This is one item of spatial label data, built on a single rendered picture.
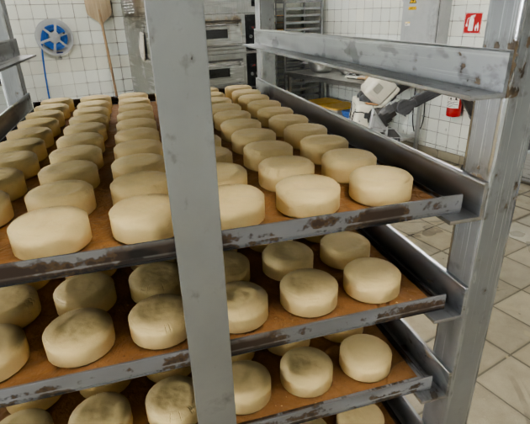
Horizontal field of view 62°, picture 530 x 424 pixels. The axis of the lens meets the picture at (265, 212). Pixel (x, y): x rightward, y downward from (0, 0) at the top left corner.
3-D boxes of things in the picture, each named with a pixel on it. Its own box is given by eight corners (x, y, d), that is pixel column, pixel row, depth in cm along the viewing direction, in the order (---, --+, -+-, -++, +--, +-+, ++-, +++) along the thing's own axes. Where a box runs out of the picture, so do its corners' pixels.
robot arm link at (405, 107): (476, 60, 222) (482, 60, 213) (486, 85, 225) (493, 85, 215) (392, 103, 235) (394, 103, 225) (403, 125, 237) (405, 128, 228)
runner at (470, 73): (241, 45, 85) (241, 29, 84) (256, 45, 86) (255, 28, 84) (469, 101, 29) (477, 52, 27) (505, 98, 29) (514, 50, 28)
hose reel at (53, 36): (86, 111, 566) (67, 18, 520) (88, 113, 552) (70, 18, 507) (51, 115, 547) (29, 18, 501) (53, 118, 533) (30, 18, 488)
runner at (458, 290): (246, 137, 92) (246, 123, 91) (259, 135, 93) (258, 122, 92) (433, 324, 36) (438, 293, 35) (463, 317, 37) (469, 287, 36)
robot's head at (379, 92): (363, 92, 239) (383, 71, 234) (357, 87, 258) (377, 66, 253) (380, 110, 242) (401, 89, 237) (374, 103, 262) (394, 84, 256)
